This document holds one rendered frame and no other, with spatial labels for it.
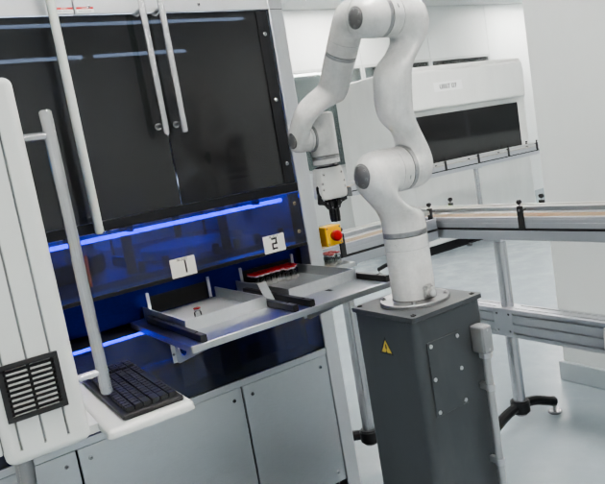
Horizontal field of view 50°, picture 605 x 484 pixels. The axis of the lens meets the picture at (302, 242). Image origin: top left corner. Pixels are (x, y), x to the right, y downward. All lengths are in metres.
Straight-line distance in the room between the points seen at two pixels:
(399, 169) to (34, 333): 0.95
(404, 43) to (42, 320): 1.08
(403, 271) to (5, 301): 0.97
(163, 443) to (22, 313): 0.90
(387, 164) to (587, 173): 1.59
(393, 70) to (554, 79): 1.57
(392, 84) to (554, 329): 1.33
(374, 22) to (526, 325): 1.50
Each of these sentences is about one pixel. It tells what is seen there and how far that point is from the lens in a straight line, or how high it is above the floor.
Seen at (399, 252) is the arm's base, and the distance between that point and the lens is 1.73.
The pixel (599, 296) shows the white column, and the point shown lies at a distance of 3.23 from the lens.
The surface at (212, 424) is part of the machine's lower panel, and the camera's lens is 2.21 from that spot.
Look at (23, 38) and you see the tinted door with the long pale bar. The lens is 2.01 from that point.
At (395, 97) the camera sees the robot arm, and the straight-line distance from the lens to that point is 1.69.
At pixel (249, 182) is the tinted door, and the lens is 2.19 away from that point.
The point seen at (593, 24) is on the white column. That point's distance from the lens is 3.07.
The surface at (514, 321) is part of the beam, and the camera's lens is 2.76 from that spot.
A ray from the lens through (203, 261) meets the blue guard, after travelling 2.10.
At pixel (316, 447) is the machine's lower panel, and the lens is 2.45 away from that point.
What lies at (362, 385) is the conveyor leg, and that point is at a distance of 2.71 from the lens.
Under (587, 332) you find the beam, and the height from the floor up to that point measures 0.50.
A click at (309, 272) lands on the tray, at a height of 0.89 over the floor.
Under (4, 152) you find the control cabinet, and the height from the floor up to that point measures 1.41.
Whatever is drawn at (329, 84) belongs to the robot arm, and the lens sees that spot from 1.89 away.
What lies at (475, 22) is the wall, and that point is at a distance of 10.18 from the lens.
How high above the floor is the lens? 1.32
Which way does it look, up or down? 8 degrees down
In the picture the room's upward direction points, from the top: 10 degrees counter-clockwise
